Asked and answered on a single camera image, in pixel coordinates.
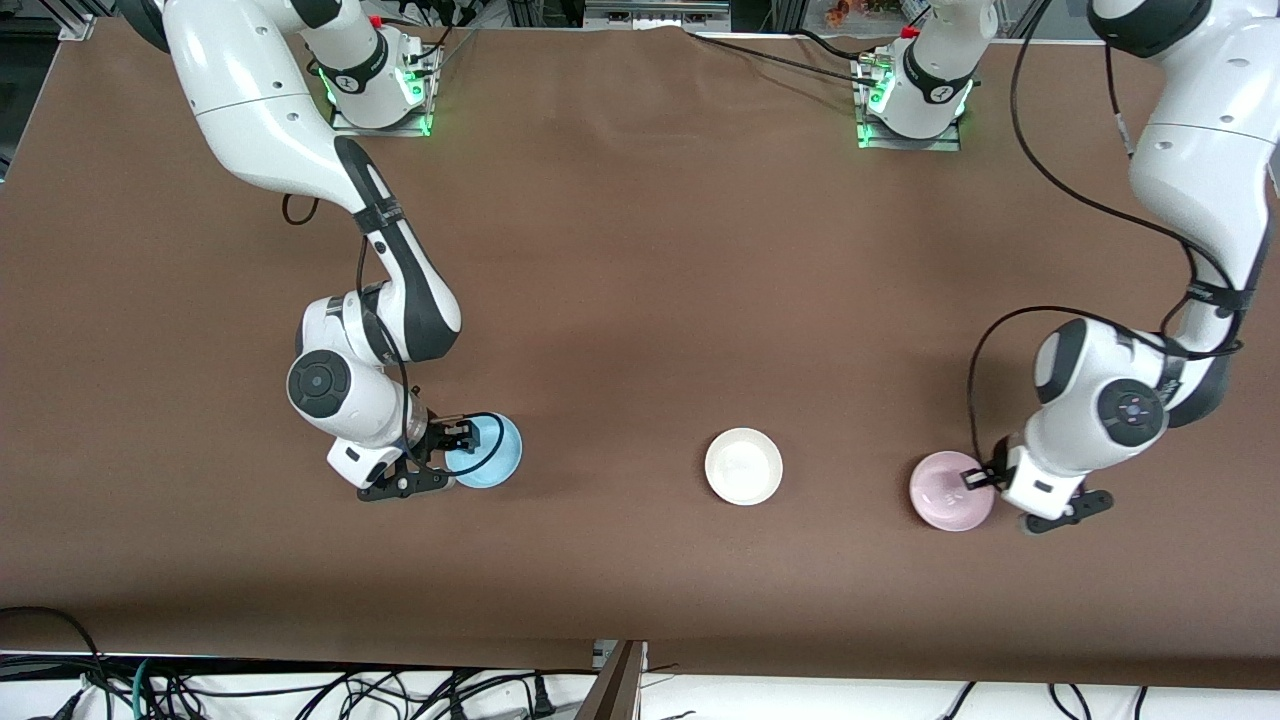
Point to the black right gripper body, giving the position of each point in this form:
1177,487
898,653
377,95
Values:
437,438

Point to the light blue bowl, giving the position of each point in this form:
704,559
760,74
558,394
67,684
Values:
495,462

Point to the pink bowl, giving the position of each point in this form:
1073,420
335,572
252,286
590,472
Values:
940,495

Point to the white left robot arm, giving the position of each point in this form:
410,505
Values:
1200,160

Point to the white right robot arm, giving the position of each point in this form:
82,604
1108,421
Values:
260,110

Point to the white bowl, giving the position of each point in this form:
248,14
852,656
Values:
743,467

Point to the brown table cover sheet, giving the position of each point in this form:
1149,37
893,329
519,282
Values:
640,580

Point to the black power plug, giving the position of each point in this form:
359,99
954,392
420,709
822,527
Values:
542,695

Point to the grey power strip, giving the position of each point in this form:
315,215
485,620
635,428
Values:
655,12

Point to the orange background item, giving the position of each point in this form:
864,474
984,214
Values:
850,10

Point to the aluminium frame post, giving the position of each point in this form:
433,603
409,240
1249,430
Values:
615,690

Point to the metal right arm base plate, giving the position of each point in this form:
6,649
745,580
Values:
400,128

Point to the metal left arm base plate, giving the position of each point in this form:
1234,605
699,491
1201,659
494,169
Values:
880,143

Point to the aluminium corner bracket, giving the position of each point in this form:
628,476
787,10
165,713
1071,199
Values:
75,28

